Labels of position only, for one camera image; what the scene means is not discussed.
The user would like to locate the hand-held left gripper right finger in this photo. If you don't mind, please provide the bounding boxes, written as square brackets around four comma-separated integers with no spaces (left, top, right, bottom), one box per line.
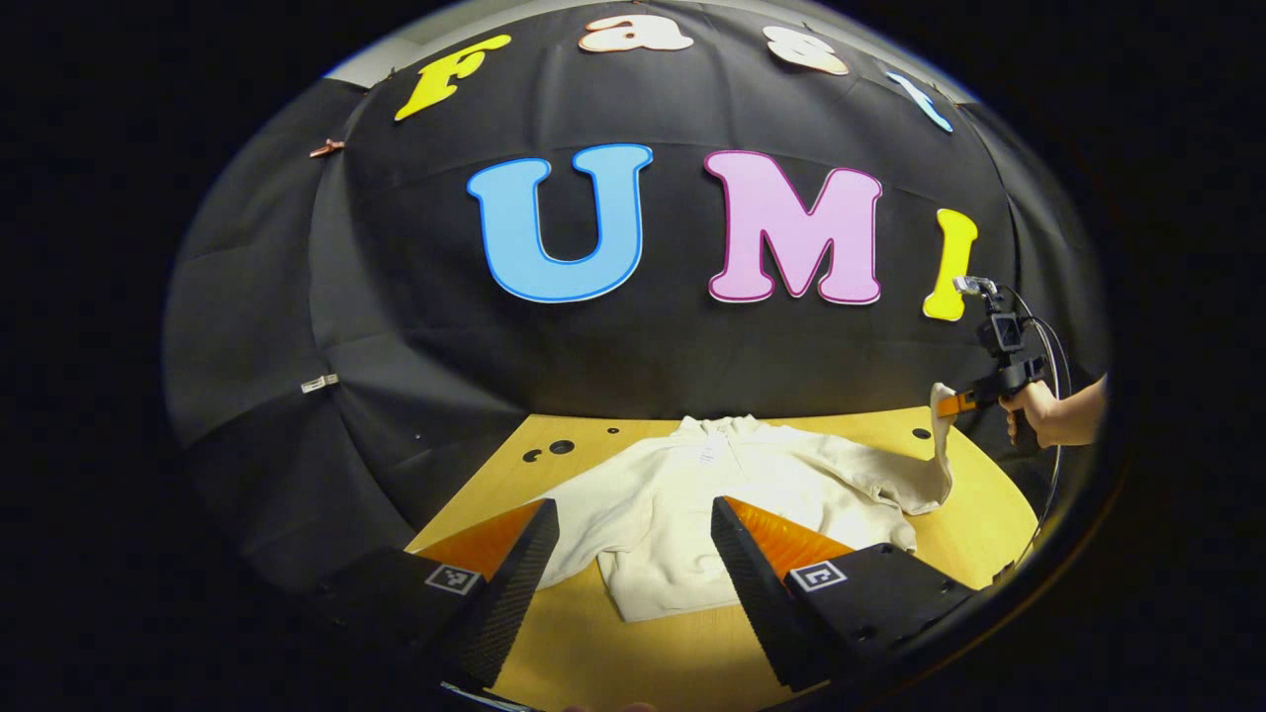
[710,495,980,693]

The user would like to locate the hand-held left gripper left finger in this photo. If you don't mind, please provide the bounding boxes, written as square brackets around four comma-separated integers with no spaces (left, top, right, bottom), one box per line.
[316,497,561,691]

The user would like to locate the cream white sweatshirt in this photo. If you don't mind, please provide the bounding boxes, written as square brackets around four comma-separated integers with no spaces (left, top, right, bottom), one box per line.
[539,384,958,624]

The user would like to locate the black backdrop cloth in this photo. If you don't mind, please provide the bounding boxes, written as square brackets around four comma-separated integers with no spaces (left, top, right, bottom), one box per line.
[163,0,1114,594]

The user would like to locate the black cable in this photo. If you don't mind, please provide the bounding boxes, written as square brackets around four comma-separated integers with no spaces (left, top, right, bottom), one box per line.
[1004,287,1074,584]

